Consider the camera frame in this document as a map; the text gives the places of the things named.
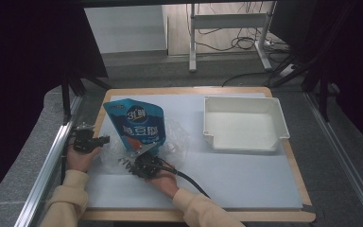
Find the blue food pouch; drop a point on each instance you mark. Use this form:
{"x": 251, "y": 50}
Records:
{"x": 138, "y": 123}

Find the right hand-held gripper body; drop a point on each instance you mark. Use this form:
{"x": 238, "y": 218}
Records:
{"x": 146, "y": 165}

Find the person's right hand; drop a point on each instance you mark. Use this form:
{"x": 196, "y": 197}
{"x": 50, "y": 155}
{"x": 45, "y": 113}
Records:
{"x": 167, "y": 184}

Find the clear plastic wrapping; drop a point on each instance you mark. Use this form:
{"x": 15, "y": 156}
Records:
{"x": 176, "y": 142}

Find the aluminium rail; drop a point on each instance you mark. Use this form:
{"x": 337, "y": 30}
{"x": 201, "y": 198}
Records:
{"x": 343, "y": 157}
{"x": 44, "y": 176}

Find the white plastic tray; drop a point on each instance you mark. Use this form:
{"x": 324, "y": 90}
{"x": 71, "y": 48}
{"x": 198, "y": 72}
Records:
{"x": 244, "y": 126}

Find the white metal desk frame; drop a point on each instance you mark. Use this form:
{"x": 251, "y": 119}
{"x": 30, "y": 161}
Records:
{"x": 228, "y": 21}

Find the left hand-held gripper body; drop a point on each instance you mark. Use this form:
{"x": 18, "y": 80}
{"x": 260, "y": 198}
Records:
{"x": 83, "y": 142}

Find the person's left hand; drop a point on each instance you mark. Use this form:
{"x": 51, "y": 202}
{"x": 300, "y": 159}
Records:
{"x": 80, "y": 160}

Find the dark curtain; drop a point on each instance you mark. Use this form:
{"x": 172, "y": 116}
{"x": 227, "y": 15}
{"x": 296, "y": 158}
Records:
{"x": 356, "y": 63}
{"x": 19, "y": 63}

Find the pale blue foam mat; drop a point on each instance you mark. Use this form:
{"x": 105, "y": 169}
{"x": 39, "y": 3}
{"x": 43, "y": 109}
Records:
{"x": 233, "y": 179}

